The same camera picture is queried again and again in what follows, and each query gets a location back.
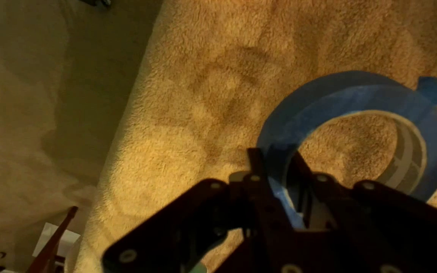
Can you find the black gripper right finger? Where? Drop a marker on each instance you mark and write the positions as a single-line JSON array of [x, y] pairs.
[[379, 228]]

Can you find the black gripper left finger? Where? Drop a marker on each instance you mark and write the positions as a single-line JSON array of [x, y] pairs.
[[188, 228]]

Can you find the blue masking tape roll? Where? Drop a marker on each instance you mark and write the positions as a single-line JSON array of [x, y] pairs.
[[360, 96]]

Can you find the white box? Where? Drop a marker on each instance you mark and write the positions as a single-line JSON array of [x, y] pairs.
[[68, 248]]

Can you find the brown wooden piece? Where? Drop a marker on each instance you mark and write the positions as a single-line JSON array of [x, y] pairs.
[[52, 251]]

